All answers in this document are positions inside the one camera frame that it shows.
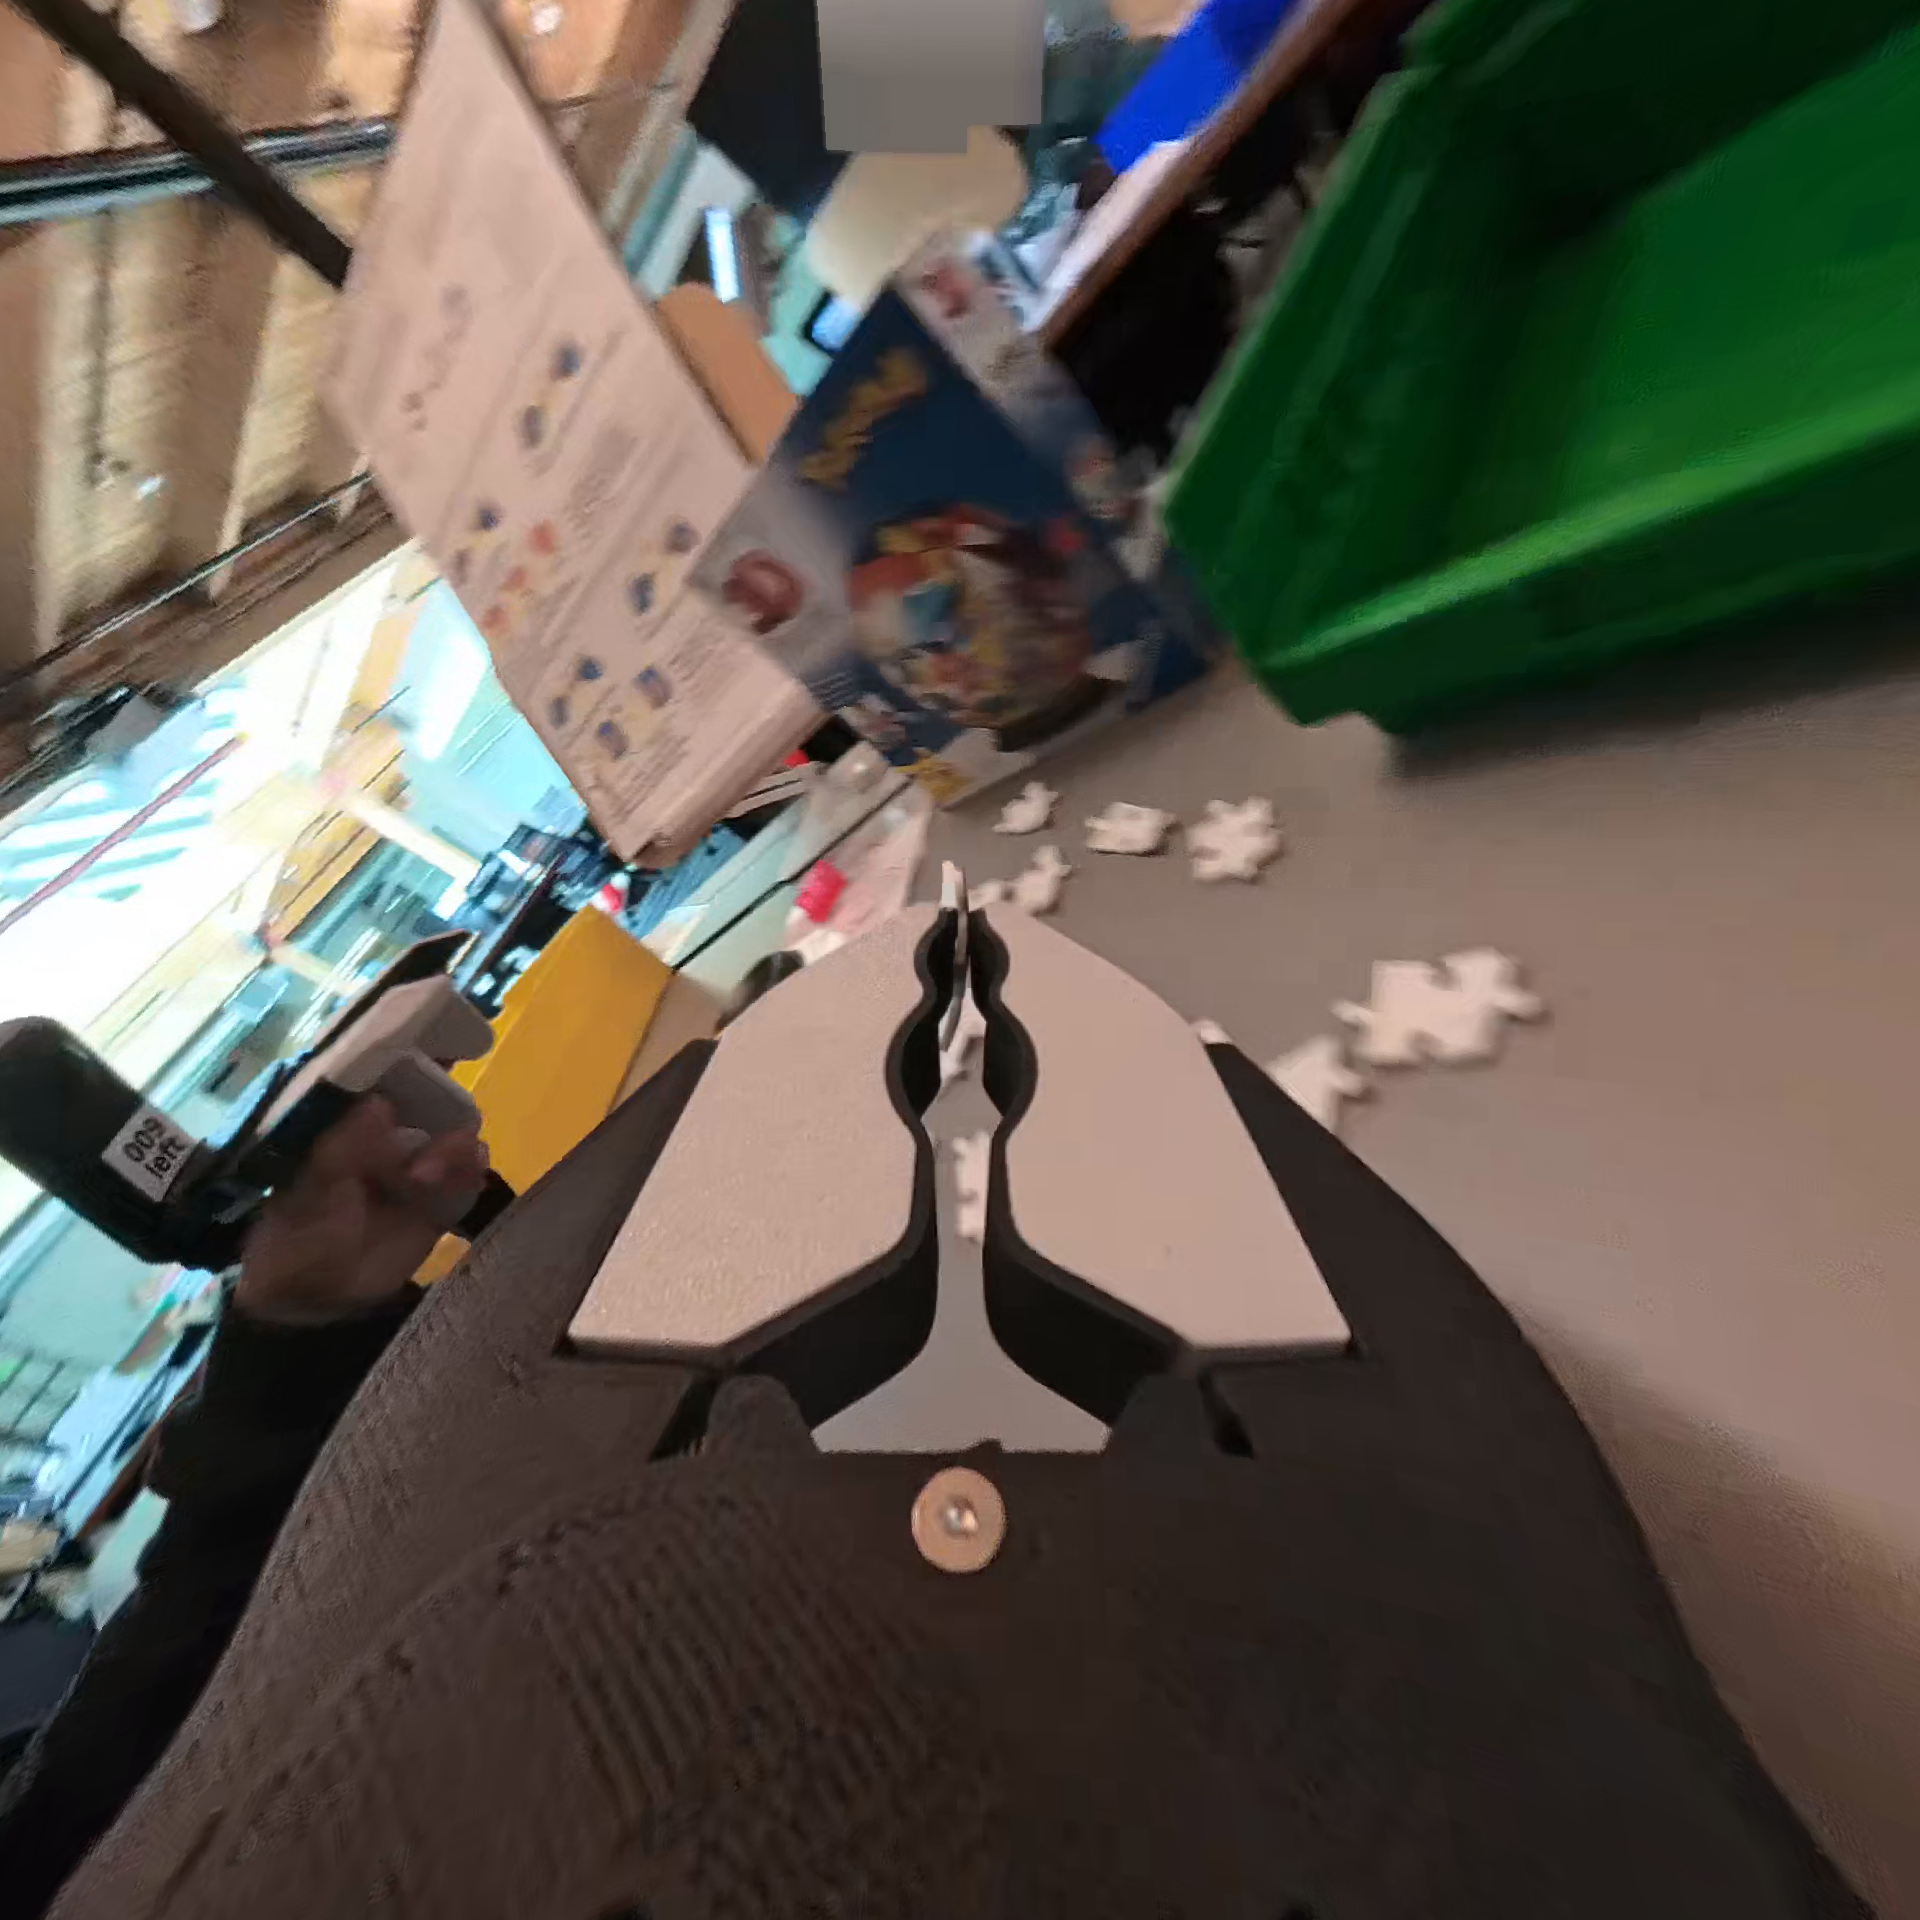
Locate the white instruction board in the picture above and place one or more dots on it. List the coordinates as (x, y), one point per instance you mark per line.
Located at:
(542, 421)

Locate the blue puzzle box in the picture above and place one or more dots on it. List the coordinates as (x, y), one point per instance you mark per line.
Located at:
(961, 570)

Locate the red plastic tool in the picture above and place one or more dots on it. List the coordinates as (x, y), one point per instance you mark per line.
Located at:
(821, 891)

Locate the white instruction leaflet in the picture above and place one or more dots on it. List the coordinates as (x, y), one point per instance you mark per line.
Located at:
(877, 862)

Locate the person's left hand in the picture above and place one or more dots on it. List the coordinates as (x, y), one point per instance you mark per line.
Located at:
(345, 1215)

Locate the white curved puzzle piece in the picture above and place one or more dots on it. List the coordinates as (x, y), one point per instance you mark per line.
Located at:
(953, 887)

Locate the yellow plastic bin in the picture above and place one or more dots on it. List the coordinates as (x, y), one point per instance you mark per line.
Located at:
(570, 1022)

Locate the blue storage crate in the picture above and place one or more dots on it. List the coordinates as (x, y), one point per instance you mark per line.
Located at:
(1187, 77)

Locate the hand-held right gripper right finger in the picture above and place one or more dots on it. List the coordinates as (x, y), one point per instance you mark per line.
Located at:
(1155, 1186)

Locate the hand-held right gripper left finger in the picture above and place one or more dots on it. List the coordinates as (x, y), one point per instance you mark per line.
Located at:
(751, 1169)

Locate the spread of white puzzle pieces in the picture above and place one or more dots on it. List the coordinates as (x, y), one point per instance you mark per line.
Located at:
(1440, 1005)

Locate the green plastic bin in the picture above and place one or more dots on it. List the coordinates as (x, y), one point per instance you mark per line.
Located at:
(1576, 376)

